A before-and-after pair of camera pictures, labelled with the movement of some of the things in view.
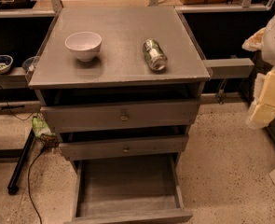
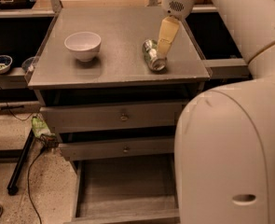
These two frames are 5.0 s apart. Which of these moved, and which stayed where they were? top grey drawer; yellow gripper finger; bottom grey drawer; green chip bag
Moved: yellow gripper finger
Stayed: top grey drawer; green chip bag; bottom grey drawer
